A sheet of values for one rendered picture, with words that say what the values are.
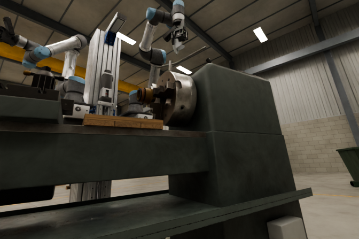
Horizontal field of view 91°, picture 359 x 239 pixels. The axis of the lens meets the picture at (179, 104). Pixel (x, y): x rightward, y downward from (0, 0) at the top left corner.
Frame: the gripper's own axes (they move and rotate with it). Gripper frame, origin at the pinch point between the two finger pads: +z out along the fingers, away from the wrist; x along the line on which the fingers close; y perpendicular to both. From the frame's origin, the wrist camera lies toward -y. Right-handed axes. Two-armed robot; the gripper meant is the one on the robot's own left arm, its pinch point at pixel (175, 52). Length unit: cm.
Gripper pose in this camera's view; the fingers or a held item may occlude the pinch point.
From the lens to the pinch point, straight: 112.5
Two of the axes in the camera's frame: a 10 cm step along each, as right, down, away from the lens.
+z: 0.0, 9.7, -2.3
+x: 5.0, 2.0, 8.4
